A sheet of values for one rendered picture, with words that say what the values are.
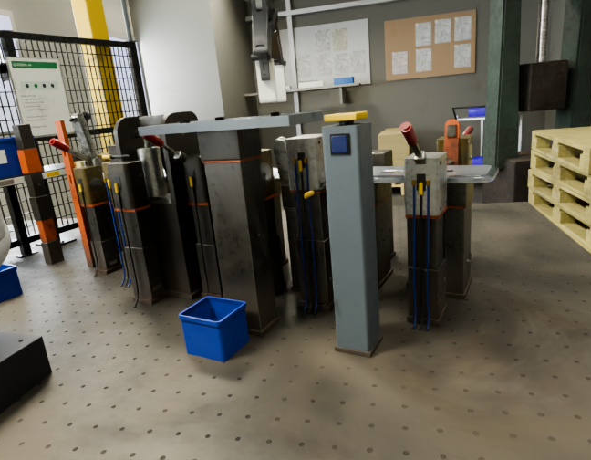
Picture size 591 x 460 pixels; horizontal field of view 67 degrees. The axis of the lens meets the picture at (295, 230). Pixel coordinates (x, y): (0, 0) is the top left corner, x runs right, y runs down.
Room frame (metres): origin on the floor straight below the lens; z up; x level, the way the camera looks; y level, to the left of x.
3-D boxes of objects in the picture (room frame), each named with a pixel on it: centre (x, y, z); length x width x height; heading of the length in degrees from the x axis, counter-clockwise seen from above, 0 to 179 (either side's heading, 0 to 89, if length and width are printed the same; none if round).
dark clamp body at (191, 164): (1.14, 0.23, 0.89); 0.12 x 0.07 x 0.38; 150
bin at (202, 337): (0.85, 0.19, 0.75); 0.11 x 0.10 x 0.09; 60
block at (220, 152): (0.94, 0.12, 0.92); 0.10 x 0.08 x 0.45; 60
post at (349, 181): (0.81, -0.11, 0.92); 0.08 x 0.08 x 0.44; 60
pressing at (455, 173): (1.34, 0.13, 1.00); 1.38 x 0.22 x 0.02; 60
